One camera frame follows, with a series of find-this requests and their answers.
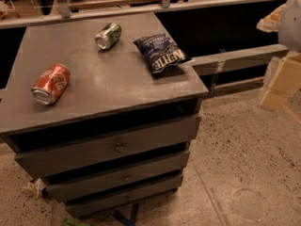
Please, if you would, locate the green floor object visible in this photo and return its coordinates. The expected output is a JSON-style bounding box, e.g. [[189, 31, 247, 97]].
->
[[61, 218, 91, 226]]

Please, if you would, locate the red coke can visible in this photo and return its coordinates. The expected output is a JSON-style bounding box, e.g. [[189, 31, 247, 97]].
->
[[31, 63, 71, 105]]

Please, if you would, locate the top grey drawer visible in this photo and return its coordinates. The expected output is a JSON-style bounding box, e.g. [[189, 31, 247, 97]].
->
[[15, 115, 200, 178]]

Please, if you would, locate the grey drawer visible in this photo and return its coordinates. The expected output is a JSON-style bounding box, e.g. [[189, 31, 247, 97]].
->
[[46, 151, 190, 202], [15, 115, 200, 178], [66, 174, 182, 218]]

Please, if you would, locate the small beige floor object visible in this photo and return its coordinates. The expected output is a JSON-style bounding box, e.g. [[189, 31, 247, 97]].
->
[[22, 178, 46, 199]]

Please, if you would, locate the grey metal railing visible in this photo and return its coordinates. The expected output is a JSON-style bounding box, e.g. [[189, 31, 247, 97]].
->
[[0, 0, 269, 29]]

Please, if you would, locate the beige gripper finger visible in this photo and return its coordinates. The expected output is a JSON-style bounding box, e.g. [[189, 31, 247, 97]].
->
[[259, 52, 301, 112], [256, 4, 286, 33]]

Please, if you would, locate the middle grey drawer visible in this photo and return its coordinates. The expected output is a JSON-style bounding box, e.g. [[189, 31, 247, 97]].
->
[[46, 151, 190, 202]]

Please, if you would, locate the green soda can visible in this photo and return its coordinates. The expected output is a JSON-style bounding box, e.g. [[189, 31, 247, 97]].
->
[[95, 23, 122, 50]]

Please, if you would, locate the bottom grey drawer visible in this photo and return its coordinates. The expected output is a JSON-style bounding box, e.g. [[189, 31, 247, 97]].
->
[[66, 174, 182, 218]]

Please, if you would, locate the blue chip bag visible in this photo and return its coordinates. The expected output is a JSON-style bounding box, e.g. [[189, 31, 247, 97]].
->
[[134, 33, 190, 74]]

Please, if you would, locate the grey drawer cabinet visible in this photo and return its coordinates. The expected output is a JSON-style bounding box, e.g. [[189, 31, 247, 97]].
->
[[0, 13, 206, 207]]

